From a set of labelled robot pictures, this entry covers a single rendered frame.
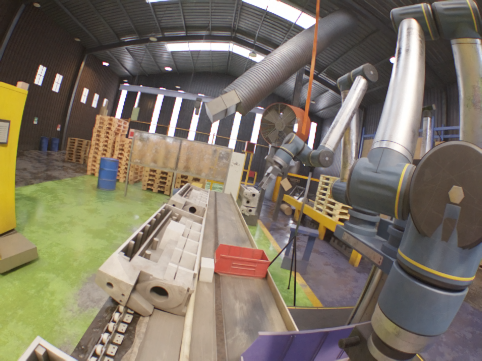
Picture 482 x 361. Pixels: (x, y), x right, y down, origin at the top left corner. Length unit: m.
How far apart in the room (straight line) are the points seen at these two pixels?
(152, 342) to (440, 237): 0.88
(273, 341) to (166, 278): 0.58
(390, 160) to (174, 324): 0.94
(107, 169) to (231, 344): 5.80
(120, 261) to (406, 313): 0.89
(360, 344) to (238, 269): 1.12
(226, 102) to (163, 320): 5.76
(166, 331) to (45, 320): 1.35
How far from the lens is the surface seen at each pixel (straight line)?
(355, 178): 0.43
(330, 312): 2.08
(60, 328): 2.01
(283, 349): 0.50
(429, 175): 0.23
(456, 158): 0.23
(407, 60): 0.67
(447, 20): 0.93
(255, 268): 1.38
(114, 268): 0.91
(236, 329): 1.02
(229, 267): 1.36
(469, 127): 0.94
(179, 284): 0.91
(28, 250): 2.68
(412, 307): 0.25
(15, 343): 1.99
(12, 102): 2.83
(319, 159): 1.25
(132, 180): 7.79
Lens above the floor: 1.46
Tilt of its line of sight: 5 degrees down
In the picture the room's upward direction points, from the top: 12 degrees clockwise
